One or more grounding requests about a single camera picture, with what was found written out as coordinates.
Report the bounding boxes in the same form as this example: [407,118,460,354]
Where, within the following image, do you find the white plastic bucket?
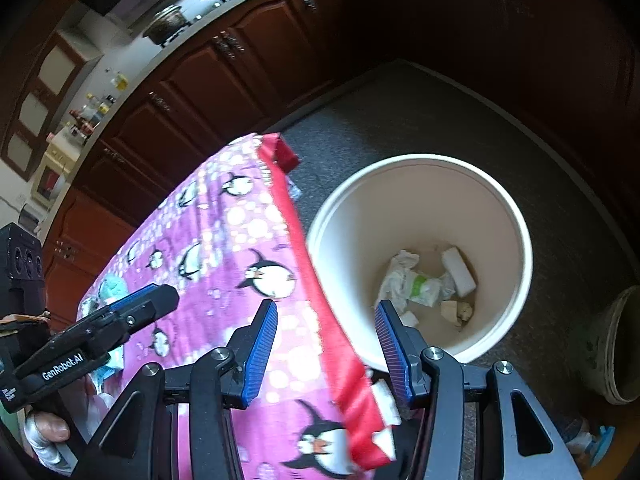
[305,154,533,366]

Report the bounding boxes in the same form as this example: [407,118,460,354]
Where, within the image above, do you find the light blue paper packet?
[92,345,126,386]

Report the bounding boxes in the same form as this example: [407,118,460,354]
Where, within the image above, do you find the white tissue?
[390,250,422,274]

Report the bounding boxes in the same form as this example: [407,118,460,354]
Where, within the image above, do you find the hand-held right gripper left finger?
[75,299,279,480]

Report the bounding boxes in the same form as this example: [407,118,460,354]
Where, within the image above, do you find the dark sauce bottle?
[70,105,93,137]

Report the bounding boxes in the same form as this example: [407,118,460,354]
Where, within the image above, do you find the cream microwave oven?
[30,145,81,202]

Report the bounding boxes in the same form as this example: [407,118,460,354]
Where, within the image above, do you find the yellowish paper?
[440,300,475,330]

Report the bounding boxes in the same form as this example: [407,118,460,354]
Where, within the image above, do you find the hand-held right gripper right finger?
[375,299,583,480]

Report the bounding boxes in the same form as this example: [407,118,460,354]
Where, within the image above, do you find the pink penguin printed blanket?
[77,132,401,480]

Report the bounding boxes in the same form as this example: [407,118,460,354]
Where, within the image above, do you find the person's left hand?
[22,410,74,477]

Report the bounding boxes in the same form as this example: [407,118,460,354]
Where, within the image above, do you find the red cloth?
[255,132,401,472]

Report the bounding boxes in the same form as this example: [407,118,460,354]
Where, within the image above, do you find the brown wooden base cabinets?
[40,0,640,331]

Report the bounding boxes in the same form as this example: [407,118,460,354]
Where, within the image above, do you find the small white foam block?
[441,245,477,297]

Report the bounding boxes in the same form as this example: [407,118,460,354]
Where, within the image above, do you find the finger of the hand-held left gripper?
[75,286,180,357]
[80,282,162,329]

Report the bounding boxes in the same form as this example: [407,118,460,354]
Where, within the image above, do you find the white green wrapper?
[375,265,456,311]

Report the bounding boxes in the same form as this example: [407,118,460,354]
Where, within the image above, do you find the cooking pot with lid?
[142,4,193,47]

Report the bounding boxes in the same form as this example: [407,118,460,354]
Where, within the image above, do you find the blue white small object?
[565,417,617,461]

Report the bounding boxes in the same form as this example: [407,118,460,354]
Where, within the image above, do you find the brown wooden wall cabinets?
[0,30,96,181]

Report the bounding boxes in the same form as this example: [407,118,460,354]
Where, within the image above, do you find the glazed ceramic pot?
[570,285,640,406]

